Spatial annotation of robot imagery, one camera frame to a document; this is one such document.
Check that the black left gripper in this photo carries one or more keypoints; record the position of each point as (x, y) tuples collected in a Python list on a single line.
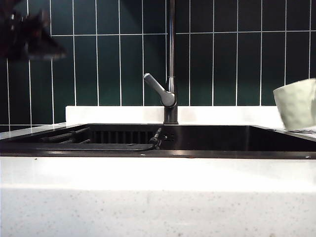
[(13, 37)]

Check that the pale green dimpled ceramic mug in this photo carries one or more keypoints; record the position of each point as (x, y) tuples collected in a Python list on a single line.
[(296, 106)]

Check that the black roll-up sink rack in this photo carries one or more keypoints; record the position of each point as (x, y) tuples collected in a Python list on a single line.
[(66, 135)]

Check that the dark metal faucet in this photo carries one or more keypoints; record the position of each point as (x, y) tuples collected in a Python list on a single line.
[(171, 49)]

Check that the black sink basin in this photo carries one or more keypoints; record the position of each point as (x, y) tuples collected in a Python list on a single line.
[(222, 140)]

